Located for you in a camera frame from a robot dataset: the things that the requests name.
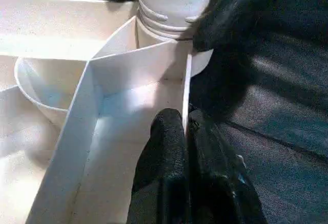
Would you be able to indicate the white plastic table top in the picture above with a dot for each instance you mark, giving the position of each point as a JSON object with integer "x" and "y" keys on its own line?
{"x": 115, "y": 80}

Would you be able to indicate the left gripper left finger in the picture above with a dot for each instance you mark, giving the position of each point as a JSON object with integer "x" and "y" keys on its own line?
{"x": 164, "y": 178}

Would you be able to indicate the white plastic table leg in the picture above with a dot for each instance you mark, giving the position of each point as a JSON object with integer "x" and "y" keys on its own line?
{"x": 174, "y": 1}

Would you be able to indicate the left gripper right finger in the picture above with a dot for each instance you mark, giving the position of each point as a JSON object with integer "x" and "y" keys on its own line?
{"x": 220, "y": 188}

